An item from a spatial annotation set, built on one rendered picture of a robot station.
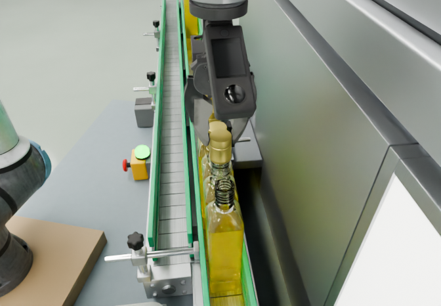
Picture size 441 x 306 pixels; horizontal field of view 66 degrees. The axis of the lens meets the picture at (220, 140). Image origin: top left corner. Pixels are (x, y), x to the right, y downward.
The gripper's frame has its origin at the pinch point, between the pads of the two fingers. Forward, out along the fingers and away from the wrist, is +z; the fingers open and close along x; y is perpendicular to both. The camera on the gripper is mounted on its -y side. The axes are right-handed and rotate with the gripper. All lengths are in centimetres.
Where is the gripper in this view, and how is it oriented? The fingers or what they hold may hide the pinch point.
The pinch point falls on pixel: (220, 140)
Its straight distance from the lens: 51.3
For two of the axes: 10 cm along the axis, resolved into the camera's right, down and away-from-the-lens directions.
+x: -9.9, 0.7, -0.8
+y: -1.1, -6.2, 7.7
